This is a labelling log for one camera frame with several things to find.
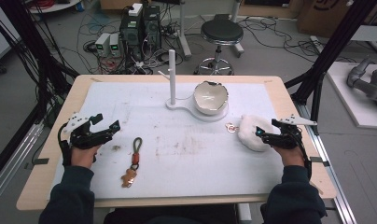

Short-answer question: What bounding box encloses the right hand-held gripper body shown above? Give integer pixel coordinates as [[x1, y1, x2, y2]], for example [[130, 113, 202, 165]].
[[264, 114, 318, 150]]

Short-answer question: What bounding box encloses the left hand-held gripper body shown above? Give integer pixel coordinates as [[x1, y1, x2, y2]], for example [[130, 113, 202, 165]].
[[63, 112, 107, 150]]

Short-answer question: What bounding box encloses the person's left hand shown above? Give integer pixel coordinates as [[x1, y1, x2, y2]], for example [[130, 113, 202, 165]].
[[70, 144, 103, 171]]

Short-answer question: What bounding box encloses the person's right hand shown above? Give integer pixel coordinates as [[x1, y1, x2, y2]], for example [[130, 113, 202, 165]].
[[272, 144, 306, 168]]

